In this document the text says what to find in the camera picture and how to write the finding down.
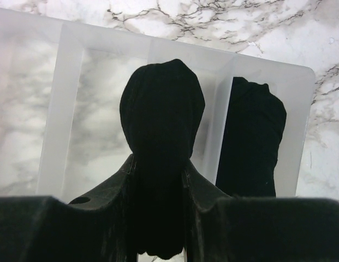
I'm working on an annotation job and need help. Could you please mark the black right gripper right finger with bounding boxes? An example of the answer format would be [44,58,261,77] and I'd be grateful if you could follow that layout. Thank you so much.
[182,163,339,261]

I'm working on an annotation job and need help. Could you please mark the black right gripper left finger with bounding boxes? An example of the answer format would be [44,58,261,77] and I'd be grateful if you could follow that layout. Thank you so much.
[0,156,138,261]

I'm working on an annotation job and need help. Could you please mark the black white boxer briefs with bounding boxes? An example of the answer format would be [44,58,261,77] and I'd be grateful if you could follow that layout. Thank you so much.
[216,77,287,197]

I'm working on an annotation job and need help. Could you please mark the black garment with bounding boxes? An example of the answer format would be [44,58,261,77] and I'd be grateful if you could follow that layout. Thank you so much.
[120,59,205,260]

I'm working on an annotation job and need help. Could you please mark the clear plastic box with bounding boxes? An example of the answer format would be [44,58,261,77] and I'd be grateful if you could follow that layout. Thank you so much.
[0,8,315,202]

